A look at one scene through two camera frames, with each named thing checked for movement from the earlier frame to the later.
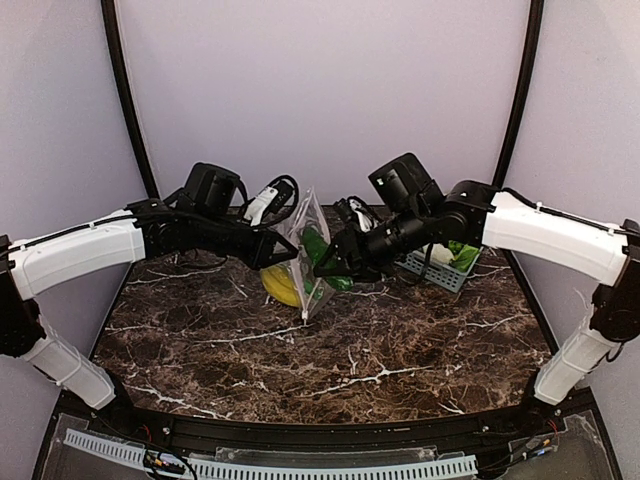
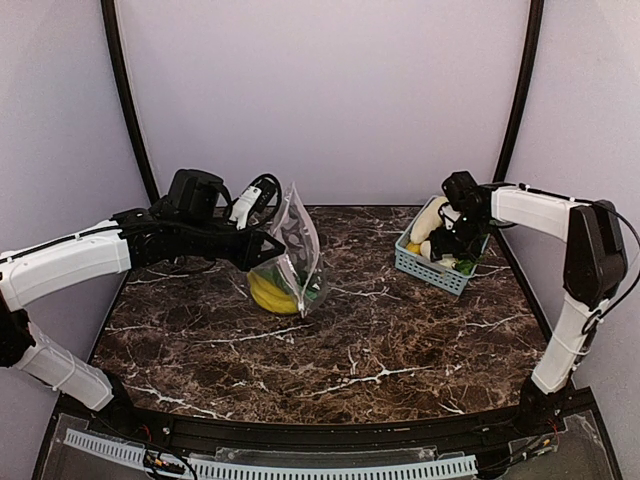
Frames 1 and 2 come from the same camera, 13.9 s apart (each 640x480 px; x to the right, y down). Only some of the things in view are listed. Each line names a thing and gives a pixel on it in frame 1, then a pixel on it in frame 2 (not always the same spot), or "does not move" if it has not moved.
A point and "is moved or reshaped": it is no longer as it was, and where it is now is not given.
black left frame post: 130,99 does not move
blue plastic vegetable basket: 448,276 does not move
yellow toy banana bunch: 279,282 -> 271,297
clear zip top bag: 305,227 is moved or reshaped
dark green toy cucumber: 317,246 -> 273,274
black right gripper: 351,251 -> 451,238
